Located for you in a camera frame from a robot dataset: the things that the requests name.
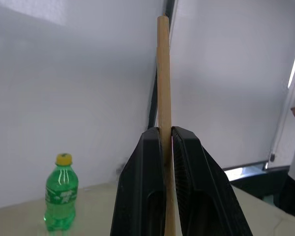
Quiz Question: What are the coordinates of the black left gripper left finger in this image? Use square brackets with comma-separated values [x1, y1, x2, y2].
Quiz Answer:
[110, 126, 167, 236]

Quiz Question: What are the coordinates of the white framed whiteboard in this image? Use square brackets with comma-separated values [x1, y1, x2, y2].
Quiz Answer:
[263, 27, 295, 171]

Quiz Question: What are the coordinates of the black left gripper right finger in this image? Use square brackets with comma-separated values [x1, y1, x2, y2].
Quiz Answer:
[171, 126, 254, 236]

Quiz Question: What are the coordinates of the wooden chopstick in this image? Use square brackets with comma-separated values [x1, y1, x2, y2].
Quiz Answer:
[156, 15, 182, 236]

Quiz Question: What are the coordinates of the green plastic soda bottle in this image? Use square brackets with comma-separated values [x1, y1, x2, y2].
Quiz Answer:
[43, 153, 79, 232]

